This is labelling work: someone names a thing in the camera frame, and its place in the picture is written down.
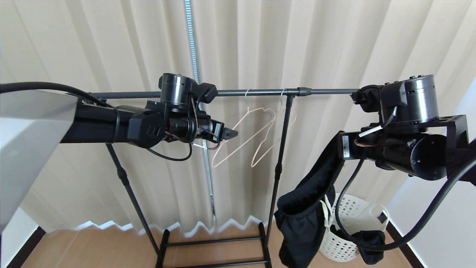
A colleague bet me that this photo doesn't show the black shorts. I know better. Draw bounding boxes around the black shorts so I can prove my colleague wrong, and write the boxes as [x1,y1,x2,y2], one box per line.
[275,136,344,268]

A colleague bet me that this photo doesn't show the black garment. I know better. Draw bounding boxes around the black garment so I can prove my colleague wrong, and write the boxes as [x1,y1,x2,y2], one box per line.
[335,229,386,265]

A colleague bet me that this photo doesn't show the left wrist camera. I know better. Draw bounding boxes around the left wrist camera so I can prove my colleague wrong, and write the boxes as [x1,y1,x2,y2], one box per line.
[193,83,218,106]

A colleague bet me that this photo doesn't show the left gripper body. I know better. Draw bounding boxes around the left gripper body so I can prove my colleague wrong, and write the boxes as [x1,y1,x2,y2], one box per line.
[196,118,226,144]

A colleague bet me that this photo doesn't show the black clothes rack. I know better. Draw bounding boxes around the black clothes rack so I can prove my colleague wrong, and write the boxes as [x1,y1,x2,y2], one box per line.
[87,87,359,268]

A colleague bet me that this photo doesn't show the pink clothes hanger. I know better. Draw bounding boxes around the pink clothes hanger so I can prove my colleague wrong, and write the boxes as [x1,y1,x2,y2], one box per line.
[211,89,277,168]
[251,89,298,168]

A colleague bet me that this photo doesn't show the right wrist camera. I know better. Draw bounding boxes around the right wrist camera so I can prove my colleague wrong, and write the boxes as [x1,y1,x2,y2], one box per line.
[350,85,386,125]

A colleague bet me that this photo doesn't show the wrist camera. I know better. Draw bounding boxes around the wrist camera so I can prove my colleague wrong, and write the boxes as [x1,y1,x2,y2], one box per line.
[193,83,218,106]
[350,85,386,125]

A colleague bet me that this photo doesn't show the beige curtain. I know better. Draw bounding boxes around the beige curtain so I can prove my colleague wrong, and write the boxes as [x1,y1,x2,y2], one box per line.
[0,0,476,233]

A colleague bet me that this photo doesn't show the white laundry basket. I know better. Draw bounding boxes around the white laundry basket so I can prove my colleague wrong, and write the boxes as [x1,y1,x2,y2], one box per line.
[319,194,390,263]

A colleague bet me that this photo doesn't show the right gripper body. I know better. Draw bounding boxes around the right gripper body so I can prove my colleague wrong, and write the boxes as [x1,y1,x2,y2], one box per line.
[337,128,382,167]

